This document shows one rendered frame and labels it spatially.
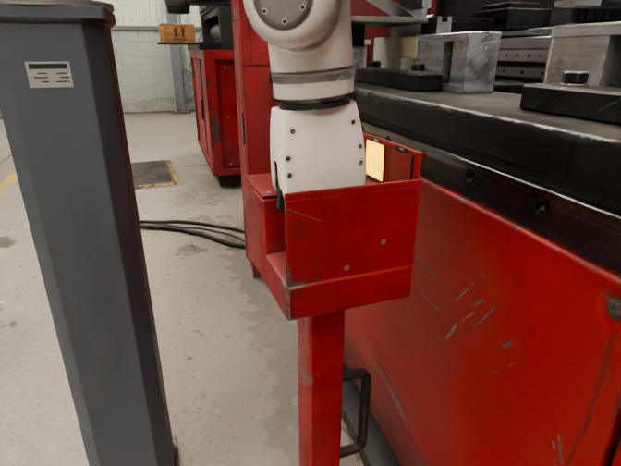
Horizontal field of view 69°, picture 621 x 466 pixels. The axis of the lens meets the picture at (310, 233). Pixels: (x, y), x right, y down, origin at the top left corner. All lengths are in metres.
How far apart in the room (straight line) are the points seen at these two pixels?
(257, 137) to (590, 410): 1.55
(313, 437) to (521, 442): 0.30
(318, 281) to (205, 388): 1.00
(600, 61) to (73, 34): 0.69
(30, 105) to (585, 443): 0.81
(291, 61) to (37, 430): 1.26
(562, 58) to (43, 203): 0.77
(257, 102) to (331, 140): 1.35
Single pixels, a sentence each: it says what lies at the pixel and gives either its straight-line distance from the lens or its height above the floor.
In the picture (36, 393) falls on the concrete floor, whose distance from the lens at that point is 1.64.
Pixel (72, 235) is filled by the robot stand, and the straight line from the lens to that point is 0.85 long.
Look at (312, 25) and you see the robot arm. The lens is 0.38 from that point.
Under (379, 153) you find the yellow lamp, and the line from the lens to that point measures 0.58.
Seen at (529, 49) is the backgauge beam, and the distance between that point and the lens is 1.11.
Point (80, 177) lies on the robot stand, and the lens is 0.81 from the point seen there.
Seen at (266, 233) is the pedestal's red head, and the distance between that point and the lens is 0.56.
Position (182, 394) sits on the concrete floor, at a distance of 1.47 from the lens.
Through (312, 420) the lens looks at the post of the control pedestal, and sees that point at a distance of 0.72.
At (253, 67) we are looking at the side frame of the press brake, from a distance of 1.81.
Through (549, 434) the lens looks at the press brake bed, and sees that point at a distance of 0.57.
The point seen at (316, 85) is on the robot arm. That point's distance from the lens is 0.45.
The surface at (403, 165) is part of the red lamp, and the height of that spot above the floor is 0.82.
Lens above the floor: 0.94
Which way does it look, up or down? 22 degrees down
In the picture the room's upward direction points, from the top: straight up
